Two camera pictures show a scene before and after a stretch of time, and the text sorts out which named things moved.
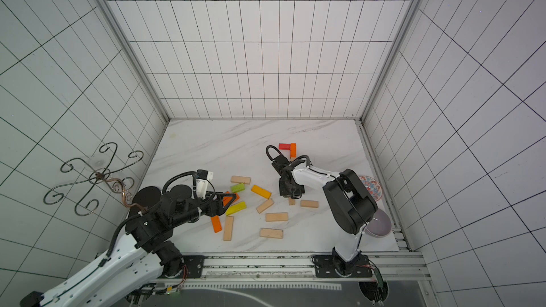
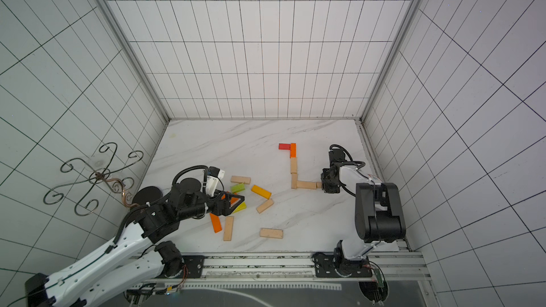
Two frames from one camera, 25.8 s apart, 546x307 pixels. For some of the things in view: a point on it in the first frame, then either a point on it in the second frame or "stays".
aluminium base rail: (292, 267) stays
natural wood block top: (240, 179) stays
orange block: (293, 150) stays
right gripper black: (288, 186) → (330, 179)
